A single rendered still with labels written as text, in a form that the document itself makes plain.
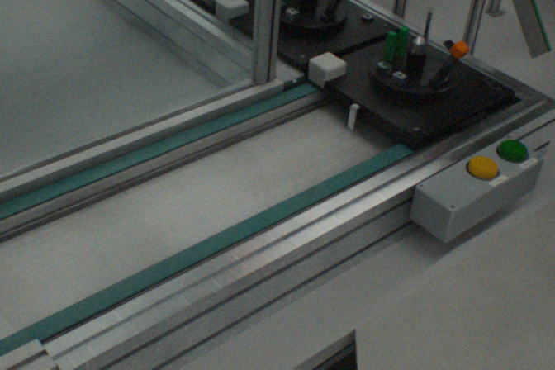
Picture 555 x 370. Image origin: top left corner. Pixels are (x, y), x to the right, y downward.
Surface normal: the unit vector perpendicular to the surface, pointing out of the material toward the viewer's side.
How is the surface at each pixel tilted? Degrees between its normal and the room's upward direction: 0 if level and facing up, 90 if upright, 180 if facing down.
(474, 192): 0
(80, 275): 0
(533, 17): 90
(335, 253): 90
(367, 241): 90
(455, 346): 0
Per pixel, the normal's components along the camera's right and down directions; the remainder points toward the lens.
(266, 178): 0.07, -0.80
